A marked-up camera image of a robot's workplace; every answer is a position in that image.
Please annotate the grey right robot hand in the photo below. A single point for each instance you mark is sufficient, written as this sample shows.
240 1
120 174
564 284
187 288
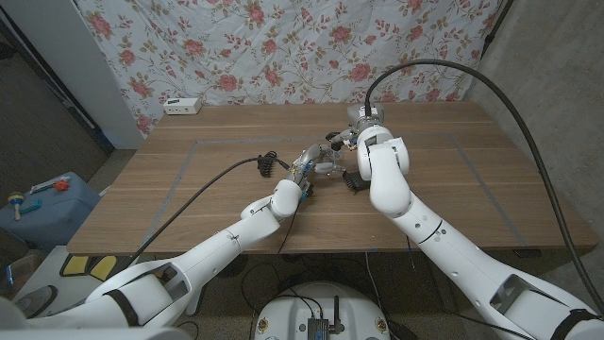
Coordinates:
363 118

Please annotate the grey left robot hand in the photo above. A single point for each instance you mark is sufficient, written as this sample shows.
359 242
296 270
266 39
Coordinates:
307 158

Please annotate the clear dispenser bottle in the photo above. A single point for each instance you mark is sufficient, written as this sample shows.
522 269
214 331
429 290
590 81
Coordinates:
331 162

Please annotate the black pump cap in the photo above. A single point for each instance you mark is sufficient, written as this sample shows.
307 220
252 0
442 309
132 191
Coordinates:
335 141

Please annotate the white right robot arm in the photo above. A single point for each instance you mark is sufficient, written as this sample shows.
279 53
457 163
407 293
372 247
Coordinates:
391 189

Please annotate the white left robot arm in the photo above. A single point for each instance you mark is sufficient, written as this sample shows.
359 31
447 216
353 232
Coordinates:
212 250

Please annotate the black card holder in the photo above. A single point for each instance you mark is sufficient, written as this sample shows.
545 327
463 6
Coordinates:
354 181

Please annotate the black hair claw clip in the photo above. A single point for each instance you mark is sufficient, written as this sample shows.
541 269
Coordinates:
266 163

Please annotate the floral backdrop cloth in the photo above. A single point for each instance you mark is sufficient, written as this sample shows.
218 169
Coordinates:
283 47

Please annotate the white power strip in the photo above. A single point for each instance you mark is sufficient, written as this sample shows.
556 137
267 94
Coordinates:
181 106

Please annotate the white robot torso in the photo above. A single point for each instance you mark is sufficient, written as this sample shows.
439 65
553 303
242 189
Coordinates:
283 316

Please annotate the black backdrop stand pole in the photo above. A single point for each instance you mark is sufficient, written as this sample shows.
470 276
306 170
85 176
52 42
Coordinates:
496 29

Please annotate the grey module with antenna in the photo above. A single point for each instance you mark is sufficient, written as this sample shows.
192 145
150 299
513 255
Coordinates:
318 328

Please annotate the white table leg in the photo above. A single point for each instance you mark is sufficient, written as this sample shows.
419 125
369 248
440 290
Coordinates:
194 304

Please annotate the black desk control panel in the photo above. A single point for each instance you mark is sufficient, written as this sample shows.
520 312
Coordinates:
527 253

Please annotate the yellow black floor mat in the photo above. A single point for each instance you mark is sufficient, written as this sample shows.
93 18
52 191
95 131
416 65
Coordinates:
75 264

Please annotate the white pillar panel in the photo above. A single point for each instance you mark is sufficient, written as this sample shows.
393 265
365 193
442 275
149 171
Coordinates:
71 56

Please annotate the blue storage box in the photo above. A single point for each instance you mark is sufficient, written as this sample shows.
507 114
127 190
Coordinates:
52 222

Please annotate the teal toy piece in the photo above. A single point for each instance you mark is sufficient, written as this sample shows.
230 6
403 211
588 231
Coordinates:
32 206

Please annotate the wooden maraca toy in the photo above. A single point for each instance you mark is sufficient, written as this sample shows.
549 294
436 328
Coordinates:
15 199

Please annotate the grey shoe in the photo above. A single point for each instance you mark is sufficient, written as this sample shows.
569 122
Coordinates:
33 302

